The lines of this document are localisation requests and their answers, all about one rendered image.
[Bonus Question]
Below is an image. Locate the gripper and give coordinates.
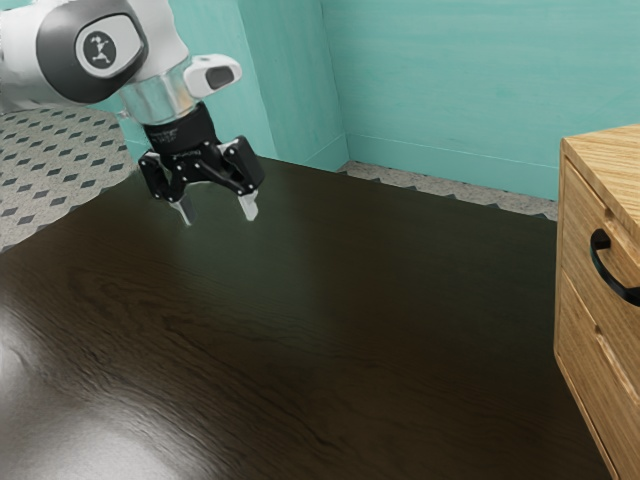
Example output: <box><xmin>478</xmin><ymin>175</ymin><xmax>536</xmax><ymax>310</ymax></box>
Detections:
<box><xmin>137</xmin><ymin>105</ymin><xmax>266</xmax><ymax>226</ymax></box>

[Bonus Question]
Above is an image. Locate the wooden drawer cabinet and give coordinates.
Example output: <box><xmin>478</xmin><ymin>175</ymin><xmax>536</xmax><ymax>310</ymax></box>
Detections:
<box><xmin>553</xmin><ymin>123</ymin><xmax>640</xmax><ymax>480</ymax></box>

